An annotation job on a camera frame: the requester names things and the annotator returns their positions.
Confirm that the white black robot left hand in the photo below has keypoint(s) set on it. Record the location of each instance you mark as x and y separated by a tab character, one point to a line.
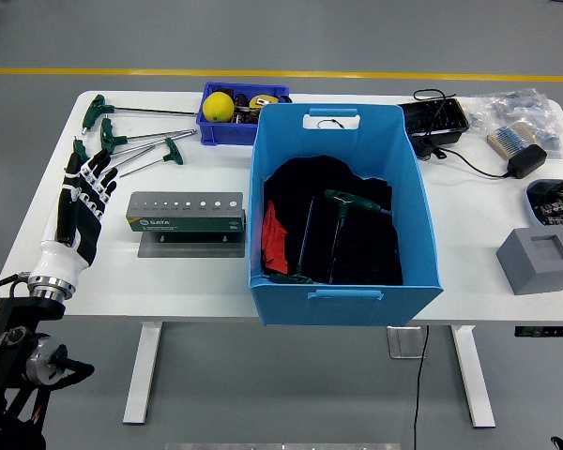
61	260

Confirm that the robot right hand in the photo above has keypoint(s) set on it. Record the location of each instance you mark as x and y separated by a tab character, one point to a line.
559	444

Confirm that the green silver wrench holder stand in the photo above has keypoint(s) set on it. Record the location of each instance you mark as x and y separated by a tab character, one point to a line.
187	224

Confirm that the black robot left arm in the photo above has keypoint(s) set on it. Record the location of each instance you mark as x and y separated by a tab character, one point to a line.
9	323

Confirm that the grey foam box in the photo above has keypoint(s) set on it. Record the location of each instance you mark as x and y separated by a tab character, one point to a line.
530	272

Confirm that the white table leg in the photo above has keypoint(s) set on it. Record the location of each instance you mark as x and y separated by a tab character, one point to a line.
143	375
474	375

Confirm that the black table control panel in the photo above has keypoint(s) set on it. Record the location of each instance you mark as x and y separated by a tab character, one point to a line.
544	331

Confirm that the metal floor plate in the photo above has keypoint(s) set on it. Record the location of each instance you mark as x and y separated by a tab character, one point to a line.
403	342

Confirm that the small dark blue parts bin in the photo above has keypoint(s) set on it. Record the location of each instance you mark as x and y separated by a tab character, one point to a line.
225	133

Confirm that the red cloth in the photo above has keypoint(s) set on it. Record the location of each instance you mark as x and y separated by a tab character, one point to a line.
273	239

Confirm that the yellow ball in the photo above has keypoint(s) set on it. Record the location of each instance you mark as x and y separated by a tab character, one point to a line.
218	108

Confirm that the dark brown reel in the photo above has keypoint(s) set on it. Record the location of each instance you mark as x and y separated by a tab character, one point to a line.
244	110

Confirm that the light blue tray of electronics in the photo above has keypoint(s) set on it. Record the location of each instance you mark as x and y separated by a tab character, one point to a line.
556	204

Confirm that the yellow black tape measure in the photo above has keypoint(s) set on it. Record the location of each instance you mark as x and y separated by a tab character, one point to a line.
263	100

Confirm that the large blue plastic bin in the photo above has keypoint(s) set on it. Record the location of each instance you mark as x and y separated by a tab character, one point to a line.
338	307

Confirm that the black cloth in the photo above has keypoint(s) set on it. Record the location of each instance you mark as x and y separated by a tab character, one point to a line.
356	244

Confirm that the black power adapter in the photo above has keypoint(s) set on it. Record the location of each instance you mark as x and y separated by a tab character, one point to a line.
525	160

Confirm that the taped resistor strip bundle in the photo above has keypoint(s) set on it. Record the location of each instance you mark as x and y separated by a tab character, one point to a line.
509	140

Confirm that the clear plastic bags of resistors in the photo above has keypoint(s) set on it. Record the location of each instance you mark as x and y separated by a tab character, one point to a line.
521	108

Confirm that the black plastic tray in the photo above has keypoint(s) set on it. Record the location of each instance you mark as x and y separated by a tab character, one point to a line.
431	119

